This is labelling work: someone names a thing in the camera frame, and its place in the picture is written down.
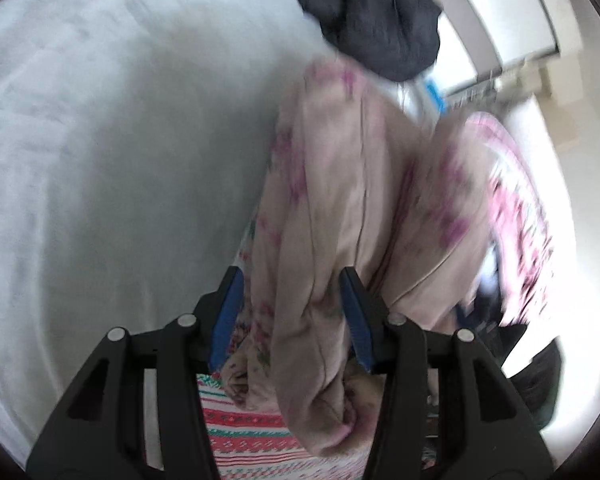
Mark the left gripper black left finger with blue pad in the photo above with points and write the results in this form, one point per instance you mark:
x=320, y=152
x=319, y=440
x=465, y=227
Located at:
x=133, y=410

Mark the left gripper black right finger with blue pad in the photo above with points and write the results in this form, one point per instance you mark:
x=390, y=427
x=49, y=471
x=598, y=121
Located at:
x=448, y=411

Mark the pink floral fleece garment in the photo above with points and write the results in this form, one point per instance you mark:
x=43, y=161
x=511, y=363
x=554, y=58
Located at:
x=352, y=181

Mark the patterned white red green blanket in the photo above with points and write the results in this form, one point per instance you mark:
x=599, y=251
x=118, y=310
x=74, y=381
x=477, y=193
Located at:
x=509, y=289

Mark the blue box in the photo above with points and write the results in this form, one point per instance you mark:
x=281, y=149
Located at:
x=435, y=96

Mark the black puffer jacket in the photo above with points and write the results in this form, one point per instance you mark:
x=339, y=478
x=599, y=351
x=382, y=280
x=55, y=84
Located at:
x=394, y=39

